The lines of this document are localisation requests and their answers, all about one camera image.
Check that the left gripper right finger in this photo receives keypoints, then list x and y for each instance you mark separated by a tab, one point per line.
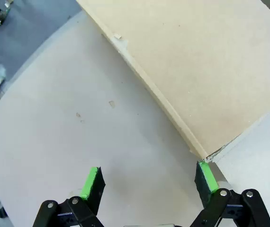
204	182

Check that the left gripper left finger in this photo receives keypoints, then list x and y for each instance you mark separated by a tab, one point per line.
92	186

